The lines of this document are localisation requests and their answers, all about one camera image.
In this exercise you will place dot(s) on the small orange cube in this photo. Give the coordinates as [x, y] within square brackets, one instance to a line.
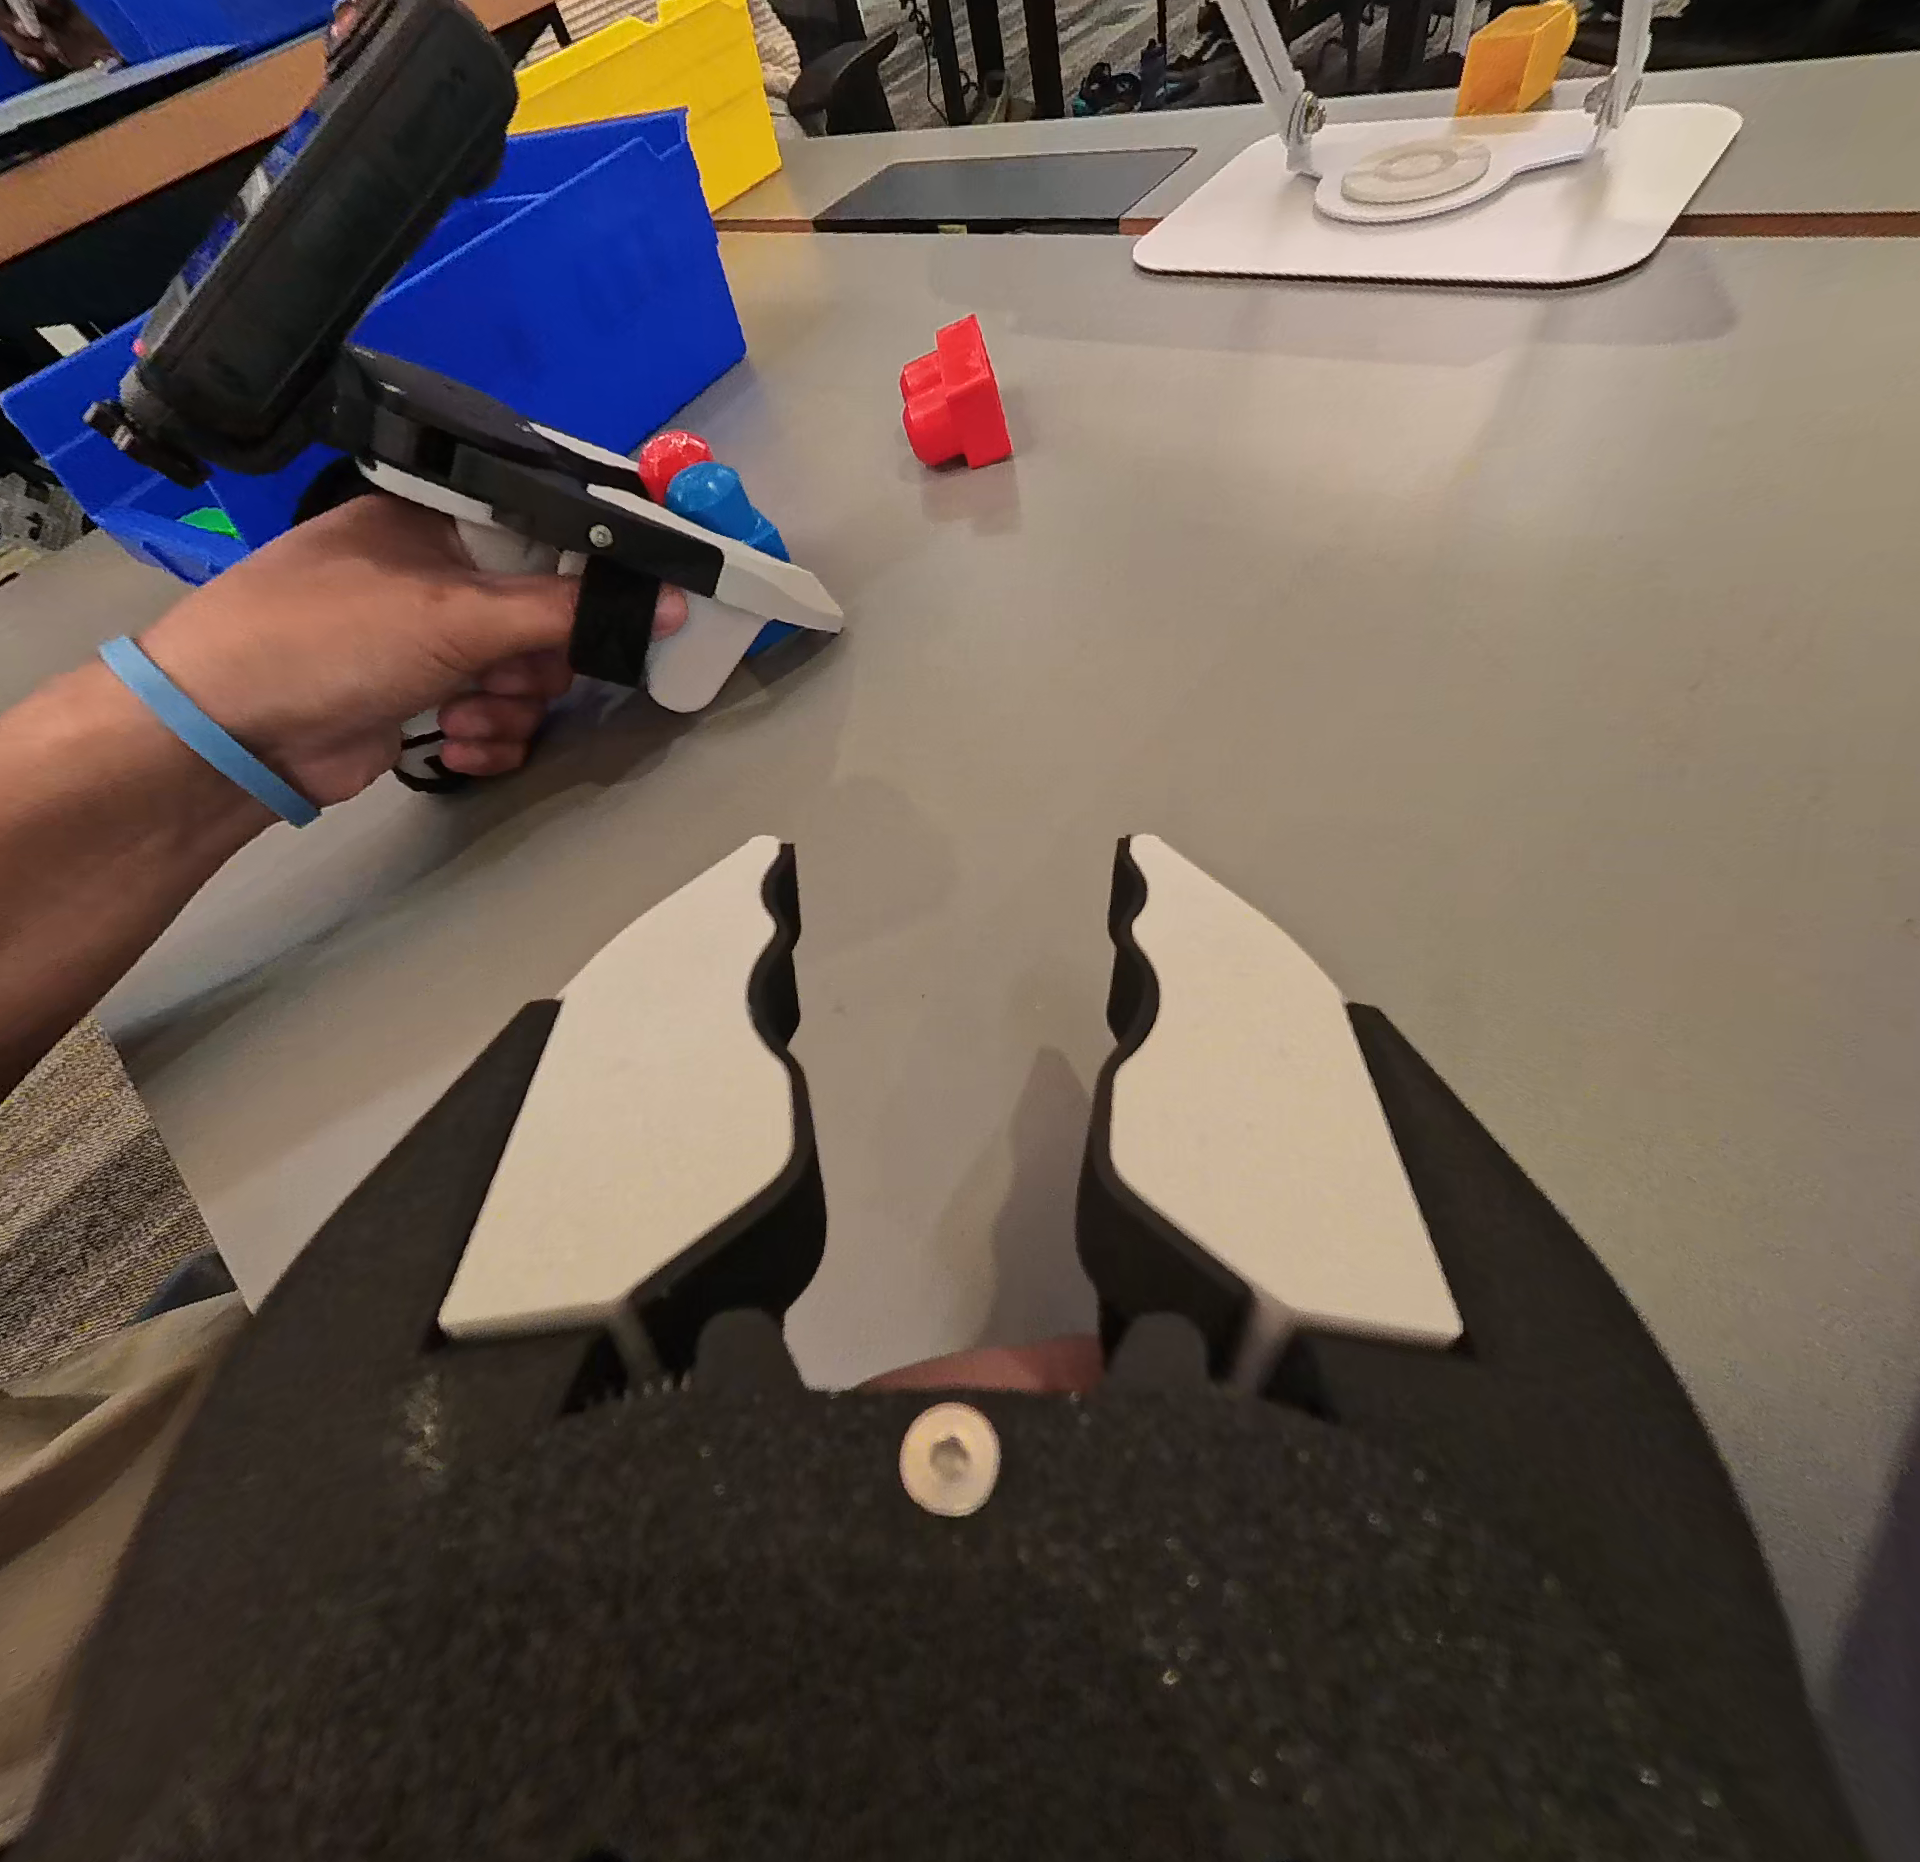
[1516, 58]

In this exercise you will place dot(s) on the white document stand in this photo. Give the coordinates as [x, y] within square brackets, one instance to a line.
[1499, 214]

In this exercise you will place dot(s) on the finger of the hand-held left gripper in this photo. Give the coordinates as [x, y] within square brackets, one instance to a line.
[722, 581]

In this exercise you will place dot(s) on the red double toy block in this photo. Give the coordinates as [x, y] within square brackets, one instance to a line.
[960, 398]

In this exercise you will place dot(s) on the wooden shelf board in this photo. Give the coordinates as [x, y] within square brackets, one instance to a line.
[120, 169]

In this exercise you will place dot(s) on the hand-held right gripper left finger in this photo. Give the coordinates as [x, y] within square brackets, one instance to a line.
[638, 1113]

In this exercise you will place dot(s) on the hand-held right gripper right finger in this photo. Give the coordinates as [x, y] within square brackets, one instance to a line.
[1276, 1113]

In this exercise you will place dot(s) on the blue toy block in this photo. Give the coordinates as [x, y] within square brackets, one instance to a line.
[722, 507]

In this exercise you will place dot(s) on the person's left hand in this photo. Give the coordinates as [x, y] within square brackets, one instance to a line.
[360, 648]

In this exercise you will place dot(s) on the yellow plastic bin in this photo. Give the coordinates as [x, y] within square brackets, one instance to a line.
[676, 78]

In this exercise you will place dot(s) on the black inset table panel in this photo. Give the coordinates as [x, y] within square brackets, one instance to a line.
[1006, 189]

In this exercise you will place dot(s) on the person's left forearm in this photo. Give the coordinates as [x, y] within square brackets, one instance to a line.
[75, 872]

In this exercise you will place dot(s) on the blue wristband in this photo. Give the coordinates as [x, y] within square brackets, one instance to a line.
[211, 729]

